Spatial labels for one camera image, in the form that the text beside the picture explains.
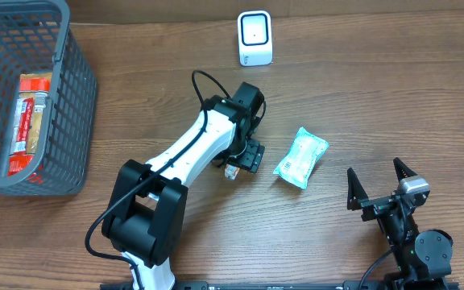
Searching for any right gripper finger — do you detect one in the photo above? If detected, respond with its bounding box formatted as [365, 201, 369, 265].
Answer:
[347, 168, 369, 210]
[393, 157, 416, 182]

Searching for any orange tissue pack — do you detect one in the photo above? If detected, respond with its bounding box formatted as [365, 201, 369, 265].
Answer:
[224, 164, 240, 180]

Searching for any teal wet wipes pack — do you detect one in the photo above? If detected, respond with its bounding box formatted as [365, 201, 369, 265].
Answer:
[273, 127, 329, 189]

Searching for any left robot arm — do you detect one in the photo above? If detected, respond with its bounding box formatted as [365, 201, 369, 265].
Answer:
[101, 82, 265, 289]

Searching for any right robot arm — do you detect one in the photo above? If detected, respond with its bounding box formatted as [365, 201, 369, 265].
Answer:
[347, 158, 458, 289]

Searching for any white barcode scanner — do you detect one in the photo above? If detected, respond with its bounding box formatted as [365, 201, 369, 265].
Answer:
[237, 10, 273, 67]

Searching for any red snack packet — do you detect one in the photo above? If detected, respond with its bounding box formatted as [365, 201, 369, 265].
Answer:
[7, 92, 35, 176]

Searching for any grey plastic mesh basket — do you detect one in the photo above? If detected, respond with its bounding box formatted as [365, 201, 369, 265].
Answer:
[0, 0, 97, 196]

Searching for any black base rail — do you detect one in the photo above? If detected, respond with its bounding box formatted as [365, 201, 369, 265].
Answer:
[99, 280, 460, 290]

